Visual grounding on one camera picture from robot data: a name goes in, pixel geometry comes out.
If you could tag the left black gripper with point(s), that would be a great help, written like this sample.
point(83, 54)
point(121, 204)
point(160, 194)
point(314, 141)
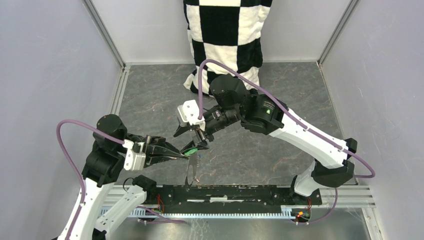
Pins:
point(157, 149)

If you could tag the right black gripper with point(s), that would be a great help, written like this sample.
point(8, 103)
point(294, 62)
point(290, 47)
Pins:
point(192, 145)

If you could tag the green key tag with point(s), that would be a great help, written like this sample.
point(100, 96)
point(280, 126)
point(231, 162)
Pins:
point(191, 152)

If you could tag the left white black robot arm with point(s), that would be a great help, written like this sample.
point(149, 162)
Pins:
point(113, 150)

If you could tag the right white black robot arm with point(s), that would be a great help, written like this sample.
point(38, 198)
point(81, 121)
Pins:
point(257, 113)

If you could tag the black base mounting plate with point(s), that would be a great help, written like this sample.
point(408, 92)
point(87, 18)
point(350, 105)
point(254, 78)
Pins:
point(228, 199)

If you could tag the black white checkered pillow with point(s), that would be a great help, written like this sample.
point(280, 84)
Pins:
point(227, 31)

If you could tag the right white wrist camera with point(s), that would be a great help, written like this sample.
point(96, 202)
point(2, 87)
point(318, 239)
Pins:
point(188, 115)

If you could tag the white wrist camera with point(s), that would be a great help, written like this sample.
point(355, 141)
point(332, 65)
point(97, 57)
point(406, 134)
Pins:
point(135, 157)
point(188, 115)

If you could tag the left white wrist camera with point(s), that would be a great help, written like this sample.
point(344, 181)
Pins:
point(135, 157)

